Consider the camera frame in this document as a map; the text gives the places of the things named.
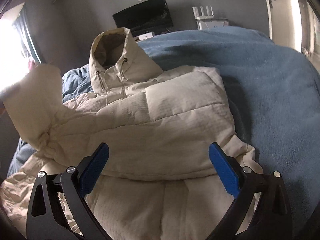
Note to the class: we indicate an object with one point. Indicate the bright window with curtain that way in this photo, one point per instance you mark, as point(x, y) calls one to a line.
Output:
point(18, 50)

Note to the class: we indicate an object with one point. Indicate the black flat screen television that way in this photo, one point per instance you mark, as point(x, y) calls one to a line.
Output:
point(145, 17)

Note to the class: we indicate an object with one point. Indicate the cream puffer hooded jacket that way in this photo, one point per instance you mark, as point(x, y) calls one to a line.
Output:
point(159, 182)

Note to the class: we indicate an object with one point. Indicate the white bedroom door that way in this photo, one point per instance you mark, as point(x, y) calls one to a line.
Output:
point(285, 25)

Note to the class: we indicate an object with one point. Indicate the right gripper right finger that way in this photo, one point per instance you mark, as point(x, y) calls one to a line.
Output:
point(272, 217)

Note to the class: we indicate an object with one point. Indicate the blue fleece blanket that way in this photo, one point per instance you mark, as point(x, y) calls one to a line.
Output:
point(273, 96)

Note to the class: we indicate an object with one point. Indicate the white wifi router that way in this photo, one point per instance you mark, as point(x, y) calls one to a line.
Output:
point(203, 13)

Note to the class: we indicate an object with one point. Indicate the white box under television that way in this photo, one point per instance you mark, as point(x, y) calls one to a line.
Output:
point(146, 36)

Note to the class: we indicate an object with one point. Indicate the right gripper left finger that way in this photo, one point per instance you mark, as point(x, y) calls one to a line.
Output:
point(46, 219)

